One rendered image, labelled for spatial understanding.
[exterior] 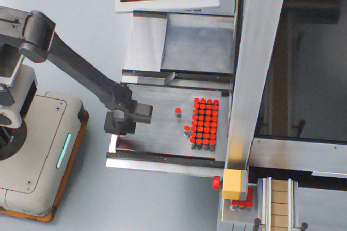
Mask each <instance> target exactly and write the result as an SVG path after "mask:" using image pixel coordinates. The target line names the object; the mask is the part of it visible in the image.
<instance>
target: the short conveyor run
mask: <svg viewBox="0 0 347 231"><path fill-rule="evenodd" d="M256 186H257V205H256V218H255V220H254V226H253V231H305V230H306V229H307V228H308V224H307V223H302V224H301V226H300V227H298V182H297V181H292V180H291V179H289V180H288V181H284V180H271V177H268V178H267V179H264V178H263V179H261V178H259V179H258V181H257V185H256ZM261 220H262V224H261Z"/></svg>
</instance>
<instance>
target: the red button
mask: <svg viewBox="0 0 347 231"><path fill-rule="evenodd" d="M221 184H222V182H221V181H220V176H214V178H213V183H212V186H213V188H214V189H219V187H220V185H221Z"/></svg>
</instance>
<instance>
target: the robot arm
mask: <svg viewBox="0 0 347 231"><path fill-rule="evenodd" d="M14 26H16V28H15V27H14ZM55 26H56V23H55V22H53V21H52V20H51V19H50V18H49V17H48V16H46V15H45V14H44V13H43V12H41V11H37V10H33V11H31V12H26V11H21V10H19V9H14V8H10V7H5V6H1V5H0V48H1V47H2V46H3V45H4V44H5V43H8V44H9V45H11V46H14V47H17V48H19V52H20V53H21V54H22V55H23V56H24V57H26V58H28V59H29V60H30V61H32V62H33V63H43V62H45V61H46V60H48V61H50V62H51V63H52V64H54V65H55V66H56V67H58V68H59V69H61V70H62V71H63V72H65V73H66V74H68V75H69V76H71V78H73V79H74V80H76V81H77V82H78V83H79V84H81V85H83V86H84V87H85V88H87V90H89V91H90V92H92V93H93V94H94V95H96V96H97V98H98V99H99V100H100V102H101V103H102V104H104V105H105V107H106V108H107V109H109V110H110V111H112V112H110V111H108V112H107V114H106V119H105V124H104V130H105V132H106V133H110V134H112V135H115V136H118V137H124V136H126V134H127V133H130V134H133V135H134V134H135V128H136V122H139V123H145V124H150V123H151V118H152V111H153V106H151V105H147V104H142V103H138V100H134V99H131V98H132V93H133V92H132V91H131V90H130V88H129V86H126V85H121V84H120V83H118V82H115V81H113V80H111V79H109V78H108V77H106V75H105V74H103V73H102V72H100V71H99V70H98V69H97V68H95V67H94V66H93V65H91V63H89V62H88V61H87V60H86V59H84V58H83V57H82V56H80V55H79V54H78V53H77V52H76V51H75V50H73V49H72V48H71V47H69V46H67V45H66V44H65V43H64V41H63V40H62V39H61V38H60V37H59V36H58V34H57V33H56V32H55V31H54V30H55Z"/></svg>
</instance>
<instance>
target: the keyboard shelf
mask: <svg viewBox="0 0 347 231"><path fill-rule="evenodd" d="M135 8H146V9H164V10H199V9H218V8H220V0H150V1H131V2H121V1H120V0H115V13H117V14H119V13H133V10H135Z"/></svg>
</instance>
